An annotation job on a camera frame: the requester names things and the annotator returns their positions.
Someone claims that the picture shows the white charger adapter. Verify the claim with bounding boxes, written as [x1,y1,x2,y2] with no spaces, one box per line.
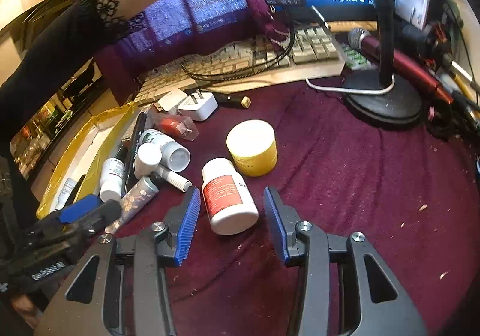
[178,90,219,122]

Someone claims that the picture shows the maroon table cloth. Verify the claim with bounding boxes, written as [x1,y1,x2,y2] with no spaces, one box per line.
[105,73,480,336]

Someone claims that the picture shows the white bottle green label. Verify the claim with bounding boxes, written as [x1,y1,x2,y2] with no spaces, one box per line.
[140,129,191,173]

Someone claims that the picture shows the person's left forearm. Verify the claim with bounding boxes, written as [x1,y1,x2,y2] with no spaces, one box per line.
[0,0,147,209]

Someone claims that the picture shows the white silver marker pen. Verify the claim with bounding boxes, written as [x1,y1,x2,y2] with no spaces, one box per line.
[155,165,193,192]

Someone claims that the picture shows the red microphone grey head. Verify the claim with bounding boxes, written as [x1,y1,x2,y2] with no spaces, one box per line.
[347,28,454,104]

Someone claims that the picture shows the yellow jar white lid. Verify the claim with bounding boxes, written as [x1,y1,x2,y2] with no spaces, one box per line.
[226,119,278,177]

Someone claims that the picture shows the silver carton red end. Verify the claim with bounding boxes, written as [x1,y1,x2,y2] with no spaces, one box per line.
[120,103,152,142]

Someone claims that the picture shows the white cable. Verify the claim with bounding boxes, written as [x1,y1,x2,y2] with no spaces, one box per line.
[305,76,395,97]

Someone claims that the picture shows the white keyboard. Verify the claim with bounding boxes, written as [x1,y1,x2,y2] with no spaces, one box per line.
[133,26,346,108]

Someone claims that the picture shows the white bottle red label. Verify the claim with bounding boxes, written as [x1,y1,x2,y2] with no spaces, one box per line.
[202,158,259,236]

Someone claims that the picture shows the yellow lined tray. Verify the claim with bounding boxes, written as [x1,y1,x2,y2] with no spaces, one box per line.
[35,101,143,220]

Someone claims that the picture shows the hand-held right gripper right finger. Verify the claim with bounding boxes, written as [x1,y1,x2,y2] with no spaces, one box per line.
[262,186,428,336]

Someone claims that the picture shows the black pen yellow end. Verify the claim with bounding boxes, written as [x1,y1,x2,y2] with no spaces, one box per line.
[210,90,252,110]

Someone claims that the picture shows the black braided cable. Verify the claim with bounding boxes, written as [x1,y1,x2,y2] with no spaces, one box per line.
[182,30,297,80]

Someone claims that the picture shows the yellow pencils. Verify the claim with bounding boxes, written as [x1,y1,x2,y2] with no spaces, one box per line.
[448,60,480,112]

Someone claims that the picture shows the green blister pack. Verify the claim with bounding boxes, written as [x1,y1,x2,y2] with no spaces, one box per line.
[339,43,373,70]

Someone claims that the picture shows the small white labelled bottle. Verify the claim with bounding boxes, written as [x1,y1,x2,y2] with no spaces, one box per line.
[99,158,126,202]

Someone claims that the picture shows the small white capped bottle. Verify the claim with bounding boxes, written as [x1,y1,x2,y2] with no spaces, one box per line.
[134,143,163,180]

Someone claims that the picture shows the beige keyboard board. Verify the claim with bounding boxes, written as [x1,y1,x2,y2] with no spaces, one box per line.
[204,58,346,94]

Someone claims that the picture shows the black marker pen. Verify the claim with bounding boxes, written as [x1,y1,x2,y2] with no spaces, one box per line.
[122,111,149,199]

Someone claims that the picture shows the clear plastic box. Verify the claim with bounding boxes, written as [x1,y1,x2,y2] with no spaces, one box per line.
[152,113,199,142]

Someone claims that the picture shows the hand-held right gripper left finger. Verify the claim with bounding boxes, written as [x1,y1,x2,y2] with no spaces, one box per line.
[34,186,201,336]

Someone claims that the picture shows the purple fringed cloth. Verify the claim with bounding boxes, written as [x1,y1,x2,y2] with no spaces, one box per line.
[69,0,297,104]

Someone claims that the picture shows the floral hand cream tube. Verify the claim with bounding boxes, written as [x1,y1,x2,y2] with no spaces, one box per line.
[107,175,160,232]

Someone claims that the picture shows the black desk stand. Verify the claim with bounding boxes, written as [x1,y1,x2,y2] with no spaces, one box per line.
[343,0,456,130]

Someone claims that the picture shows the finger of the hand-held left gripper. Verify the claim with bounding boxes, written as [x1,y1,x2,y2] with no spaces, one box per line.
[35,193,103,233]
[56,200,122,247]

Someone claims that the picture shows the white plastic bottle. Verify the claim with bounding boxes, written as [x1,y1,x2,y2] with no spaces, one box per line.
[55,178,79,210]

